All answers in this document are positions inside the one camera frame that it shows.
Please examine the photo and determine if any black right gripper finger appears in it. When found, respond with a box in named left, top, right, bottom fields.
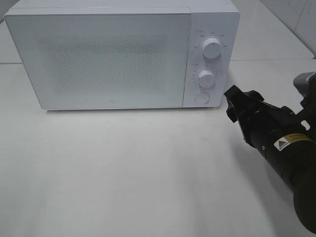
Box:
left=226, top=105, right=240, bottom=123
left=224, top=85, right=243, bottom=109

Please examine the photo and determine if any lower white timer knob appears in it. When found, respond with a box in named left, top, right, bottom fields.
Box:
left=197, top=70, right=215, bottom=88

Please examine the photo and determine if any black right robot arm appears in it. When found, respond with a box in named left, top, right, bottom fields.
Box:
left=224, top=85, right=316, bottom=233

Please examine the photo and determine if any upper white power knob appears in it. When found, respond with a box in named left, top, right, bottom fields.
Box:
left=201, top=36, right=222, bottom=59

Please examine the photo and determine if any round white door button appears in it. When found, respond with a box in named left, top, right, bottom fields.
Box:
left=195, top=92, right=210, bottom=105

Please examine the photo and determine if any white microwave oven body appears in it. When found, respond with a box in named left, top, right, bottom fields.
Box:
left=4, top=0, right=240, bottom=109

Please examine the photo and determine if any white microwave door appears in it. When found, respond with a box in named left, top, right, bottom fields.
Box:
left=6, top=14, right=190, bottom=110

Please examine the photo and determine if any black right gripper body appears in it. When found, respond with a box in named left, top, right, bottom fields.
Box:
left=237, top=90, right=294, bottom=143

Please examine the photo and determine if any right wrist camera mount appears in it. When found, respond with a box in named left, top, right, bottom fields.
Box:
left=293, top=72, right=316, bottom=108

